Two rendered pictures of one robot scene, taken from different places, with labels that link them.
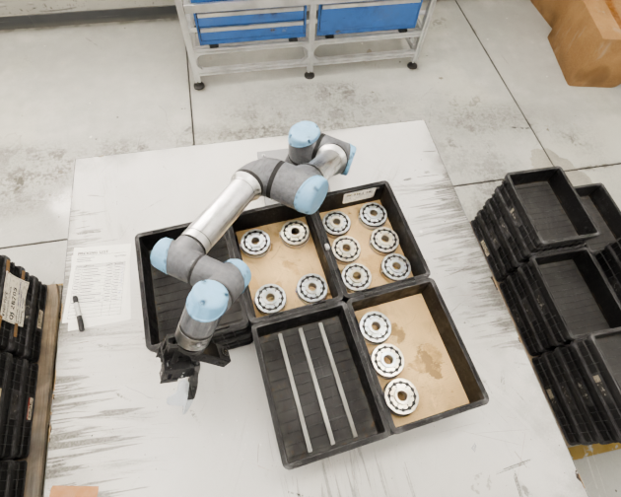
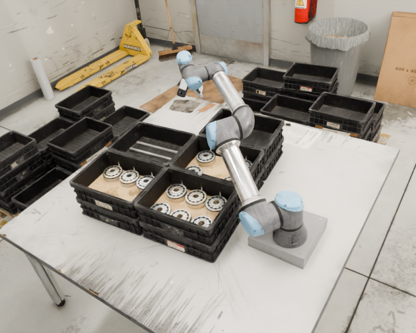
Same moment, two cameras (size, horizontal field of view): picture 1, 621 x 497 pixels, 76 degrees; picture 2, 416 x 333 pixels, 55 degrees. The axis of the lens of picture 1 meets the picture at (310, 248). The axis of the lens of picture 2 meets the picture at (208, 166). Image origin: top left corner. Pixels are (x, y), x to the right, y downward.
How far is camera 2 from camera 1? 206 cm
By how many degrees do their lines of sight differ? 75
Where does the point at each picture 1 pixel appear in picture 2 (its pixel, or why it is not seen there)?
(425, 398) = (101, 183)
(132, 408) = not seen: hidden behind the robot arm
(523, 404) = (45, 242)
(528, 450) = (35, 226)
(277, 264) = (222, 172)
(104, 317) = not seen: hidden behind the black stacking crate
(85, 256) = (313, 133)
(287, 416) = (156, 143)
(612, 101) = not seen: outside the picture
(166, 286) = (254, 134)
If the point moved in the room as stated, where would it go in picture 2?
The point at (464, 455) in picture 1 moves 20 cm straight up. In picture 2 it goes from (70, 203) to (58, 175)
